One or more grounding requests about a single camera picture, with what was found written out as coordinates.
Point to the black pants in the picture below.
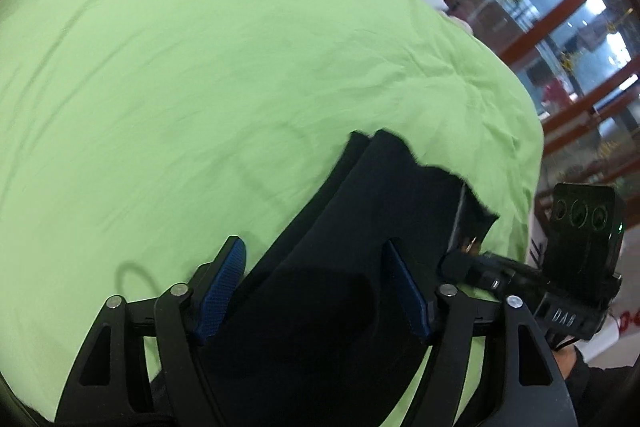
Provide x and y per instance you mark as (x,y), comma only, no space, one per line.
(350,232)

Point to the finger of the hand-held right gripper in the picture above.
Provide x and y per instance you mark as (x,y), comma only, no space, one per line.
(492,274)

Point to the green bed sheet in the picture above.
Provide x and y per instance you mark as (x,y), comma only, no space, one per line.
(200,82)

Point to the person's right forearm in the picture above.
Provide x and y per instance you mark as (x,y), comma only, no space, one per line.
(605,397)

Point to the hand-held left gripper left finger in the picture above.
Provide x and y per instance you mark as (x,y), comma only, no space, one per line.
(225,282)

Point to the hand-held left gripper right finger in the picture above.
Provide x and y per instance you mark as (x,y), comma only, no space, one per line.
(406,294)

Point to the white bag with red print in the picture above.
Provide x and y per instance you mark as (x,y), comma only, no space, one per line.
(622,327)

